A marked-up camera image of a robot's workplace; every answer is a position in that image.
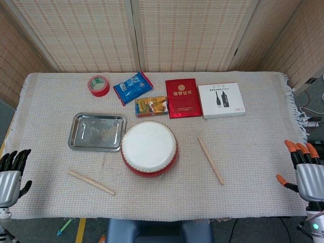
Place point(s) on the small yellow colourful box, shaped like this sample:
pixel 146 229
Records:
pixel 152 106

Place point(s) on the red certificate booklet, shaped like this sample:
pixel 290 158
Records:
pixel 183 101

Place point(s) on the left silver black-fingered robot hand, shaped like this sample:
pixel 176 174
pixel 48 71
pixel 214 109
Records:
pixel 10 184

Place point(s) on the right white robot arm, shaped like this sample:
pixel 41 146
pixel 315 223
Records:
pixel 316 227

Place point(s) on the wooden drumstick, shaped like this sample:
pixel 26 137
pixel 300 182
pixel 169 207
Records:
pixel 210 160
pixel 91 182

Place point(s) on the red tape roll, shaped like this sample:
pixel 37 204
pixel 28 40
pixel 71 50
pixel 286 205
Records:
pixel 100 92

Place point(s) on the small orange object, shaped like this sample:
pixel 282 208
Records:
pixel 102 239

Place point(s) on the right silver orange-tipped robot hand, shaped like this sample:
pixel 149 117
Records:
pixel 310 179

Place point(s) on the rectangular metal tray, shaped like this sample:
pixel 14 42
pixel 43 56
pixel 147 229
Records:
pixel 97 132

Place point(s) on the bamboo folding screen panel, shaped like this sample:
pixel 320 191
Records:
pixel 308 45
pixel 15 50
pixel 189 33
pixel 268 30
pixel 76 33

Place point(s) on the green pen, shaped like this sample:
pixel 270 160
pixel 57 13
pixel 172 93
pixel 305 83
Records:
pixel 64 227

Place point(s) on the white power strip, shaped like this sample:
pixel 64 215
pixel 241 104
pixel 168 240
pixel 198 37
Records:
pixel 312 124

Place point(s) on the red drum with white skin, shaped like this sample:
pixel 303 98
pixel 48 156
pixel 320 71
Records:
pixel 148 146

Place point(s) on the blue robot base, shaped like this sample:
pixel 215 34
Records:
pixel 159 231

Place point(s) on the white woven tablecloth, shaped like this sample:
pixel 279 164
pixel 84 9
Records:
pixel 177 197

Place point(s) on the blue snack packet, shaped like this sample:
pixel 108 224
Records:
pixel 132 87

